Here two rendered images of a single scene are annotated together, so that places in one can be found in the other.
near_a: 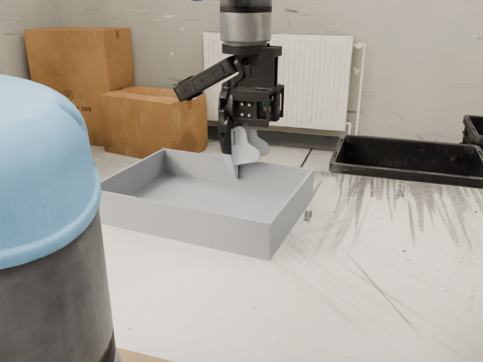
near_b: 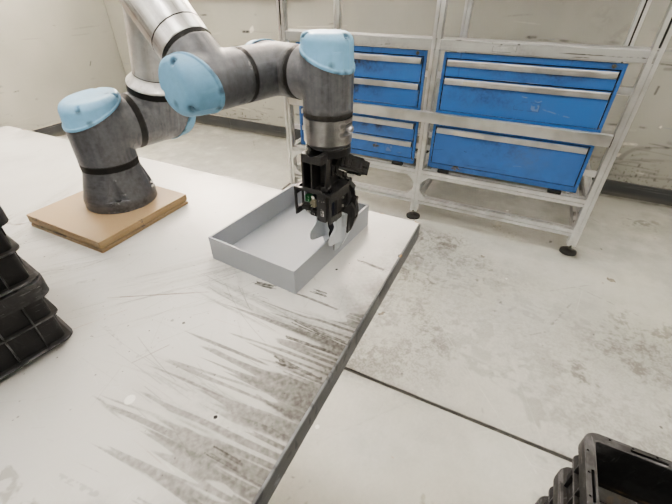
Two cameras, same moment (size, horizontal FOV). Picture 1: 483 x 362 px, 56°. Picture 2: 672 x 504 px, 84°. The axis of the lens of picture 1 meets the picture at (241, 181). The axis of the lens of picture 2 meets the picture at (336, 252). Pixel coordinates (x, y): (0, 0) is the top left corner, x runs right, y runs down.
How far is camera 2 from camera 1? 1.00 m
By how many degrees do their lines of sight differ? 84
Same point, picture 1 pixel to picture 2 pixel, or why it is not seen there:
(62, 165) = (64, 116)
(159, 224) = (263, 216)
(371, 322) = (133, 283)
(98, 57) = not seen: outside the picture
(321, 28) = not seen: outside the picture
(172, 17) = not seen: outside the picture
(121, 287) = (219, 214)
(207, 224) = (240, 225)
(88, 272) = (76, 143)
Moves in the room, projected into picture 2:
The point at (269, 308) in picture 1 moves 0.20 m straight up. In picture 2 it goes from (171, 252) to (141, 156)
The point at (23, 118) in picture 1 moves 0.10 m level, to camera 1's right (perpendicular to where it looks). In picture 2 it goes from (66, 104) to (24, 119)
